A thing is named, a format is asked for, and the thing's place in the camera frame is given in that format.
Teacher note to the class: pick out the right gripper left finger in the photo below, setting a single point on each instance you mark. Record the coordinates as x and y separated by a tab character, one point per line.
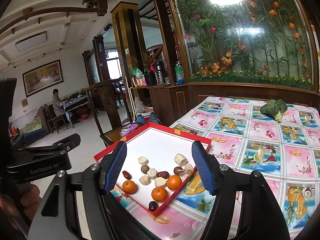
57	217

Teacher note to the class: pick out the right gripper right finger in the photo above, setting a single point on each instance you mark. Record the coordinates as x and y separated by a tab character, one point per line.
260	214

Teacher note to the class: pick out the large orange tangerine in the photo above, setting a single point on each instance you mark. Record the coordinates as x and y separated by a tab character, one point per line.
174	182

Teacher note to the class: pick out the beige rectangular cake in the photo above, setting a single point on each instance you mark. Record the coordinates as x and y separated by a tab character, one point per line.
180	160

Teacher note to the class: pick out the brown round longan fruit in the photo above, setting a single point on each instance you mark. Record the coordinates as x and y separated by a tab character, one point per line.
145	169

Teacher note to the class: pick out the square tan cake piece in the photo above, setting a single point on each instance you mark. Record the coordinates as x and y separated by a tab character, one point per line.
143	160

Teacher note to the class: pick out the small tangerine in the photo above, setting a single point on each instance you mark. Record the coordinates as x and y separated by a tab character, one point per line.
159	194

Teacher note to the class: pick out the dark red jujube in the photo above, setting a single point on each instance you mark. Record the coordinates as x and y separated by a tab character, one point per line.
163	174
127	175

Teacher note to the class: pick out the pale hexagonal cake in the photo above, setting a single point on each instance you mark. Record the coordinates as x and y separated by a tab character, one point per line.
160	182

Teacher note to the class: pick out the seated person in background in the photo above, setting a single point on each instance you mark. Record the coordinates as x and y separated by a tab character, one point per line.
58	105

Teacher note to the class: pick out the colourful fruit print tablecloth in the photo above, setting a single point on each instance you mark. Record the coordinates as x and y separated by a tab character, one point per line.
286	153

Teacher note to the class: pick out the wooden chair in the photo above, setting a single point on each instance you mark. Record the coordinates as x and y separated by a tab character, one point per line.
105	90

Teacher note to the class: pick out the green leafy bok choy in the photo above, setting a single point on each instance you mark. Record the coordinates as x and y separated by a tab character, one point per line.
275	109

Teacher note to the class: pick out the red gift box tray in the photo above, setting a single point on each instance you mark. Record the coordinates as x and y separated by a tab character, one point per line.
159	145

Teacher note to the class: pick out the ceiling light panel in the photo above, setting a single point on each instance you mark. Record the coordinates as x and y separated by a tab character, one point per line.
31	41

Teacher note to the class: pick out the green snack bag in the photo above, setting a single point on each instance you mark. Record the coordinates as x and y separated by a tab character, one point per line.
138	77

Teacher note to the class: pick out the green plastic bottle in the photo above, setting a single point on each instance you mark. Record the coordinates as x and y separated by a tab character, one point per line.
179	73

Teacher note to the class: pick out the steel thermos flask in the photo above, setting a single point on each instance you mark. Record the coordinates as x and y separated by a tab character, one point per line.
160	71

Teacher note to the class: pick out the wooden glass display cabinet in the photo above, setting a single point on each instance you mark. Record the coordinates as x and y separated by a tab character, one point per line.
256	49

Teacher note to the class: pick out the framed wall painting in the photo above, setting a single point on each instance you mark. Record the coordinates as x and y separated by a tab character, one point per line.
42	77

